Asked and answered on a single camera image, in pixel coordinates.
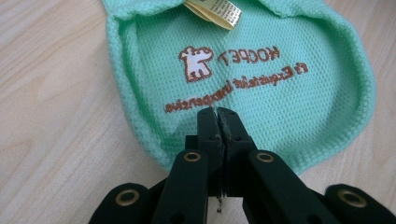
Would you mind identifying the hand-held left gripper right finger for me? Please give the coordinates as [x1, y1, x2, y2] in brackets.
[217, 106, 258, 198]

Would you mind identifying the mint green pet garment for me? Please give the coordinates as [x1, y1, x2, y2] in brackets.
[101, 0, 377, 175]

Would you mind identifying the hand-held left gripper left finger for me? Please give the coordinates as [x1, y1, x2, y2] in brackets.
[185, 106, 226, 198]

